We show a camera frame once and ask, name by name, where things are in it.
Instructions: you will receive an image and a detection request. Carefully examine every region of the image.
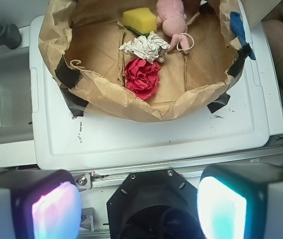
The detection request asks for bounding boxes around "pink plush bunny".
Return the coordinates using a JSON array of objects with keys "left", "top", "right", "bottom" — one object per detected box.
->
[{"left": 156, "top": 0, "right": 194, "bottom": 54}]

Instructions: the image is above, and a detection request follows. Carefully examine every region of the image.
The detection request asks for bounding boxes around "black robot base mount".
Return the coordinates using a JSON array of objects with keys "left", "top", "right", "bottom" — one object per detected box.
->
[{"left": 106, "top": 169, "right": 205, "bottom": 239}]

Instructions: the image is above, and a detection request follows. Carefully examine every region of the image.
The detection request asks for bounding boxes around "yellow green sponge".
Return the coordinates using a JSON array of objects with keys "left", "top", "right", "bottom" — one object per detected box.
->
[{"left": 122, "top": 7, "right": 157, "bottom": 36}]

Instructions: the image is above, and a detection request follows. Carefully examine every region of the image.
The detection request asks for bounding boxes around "crumpled white paper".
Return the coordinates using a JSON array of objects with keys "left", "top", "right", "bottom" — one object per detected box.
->
[{"left": 119, "top": 31, "right": 171, "bottom": 64}]

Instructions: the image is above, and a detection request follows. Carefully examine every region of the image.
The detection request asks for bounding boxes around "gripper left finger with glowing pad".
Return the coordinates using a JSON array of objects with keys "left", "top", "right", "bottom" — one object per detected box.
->
[{"left": 0, "top": 169, "right": 82, "bottom": 239}]

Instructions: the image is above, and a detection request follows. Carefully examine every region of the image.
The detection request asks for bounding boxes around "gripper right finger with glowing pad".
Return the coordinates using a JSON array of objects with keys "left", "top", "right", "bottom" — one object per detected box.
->
[{"left": 197, "top": 163, "right": 283, "bottom": 239}]

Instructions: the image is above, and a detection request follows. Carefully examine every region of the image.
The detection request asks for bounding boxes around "white plastic lid board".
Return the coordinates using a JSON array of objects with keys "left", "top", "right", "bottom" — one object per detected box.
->
[{"left": 29, "top": 0, "right": 283, "bottom": 171}]

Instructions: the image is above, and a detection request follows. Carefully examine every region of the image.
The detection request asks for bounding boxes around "brown paper bag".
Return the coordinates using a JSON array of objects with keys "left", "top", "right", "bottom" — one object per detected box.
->
[{"left": 39, "top": 0, "right": 253, "bottom": 122}]

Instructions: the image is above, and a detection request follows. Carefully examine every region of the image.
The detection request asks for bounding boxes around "blue tape piece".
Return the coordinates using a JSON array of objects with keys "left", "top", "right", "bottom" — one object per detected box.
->
[{"left": 230, "top": 11, "right": 256, "bottom": 60}]

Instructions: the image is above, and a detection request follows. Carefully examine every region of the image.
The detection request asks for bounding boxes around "crumpled red paper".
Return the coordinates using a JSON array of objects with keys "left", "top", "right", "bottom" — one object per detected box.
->
[{"left": 124, "top": 58, "right": 161, "bottom": 100}]

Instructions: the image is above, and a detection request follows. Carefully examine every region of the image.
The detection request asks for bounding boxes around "white sink basin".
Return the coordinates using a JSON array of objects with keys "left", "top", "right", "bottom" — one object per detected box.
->
[{"left": 0, "top": 47, "right": 33, "bottom": 144}]

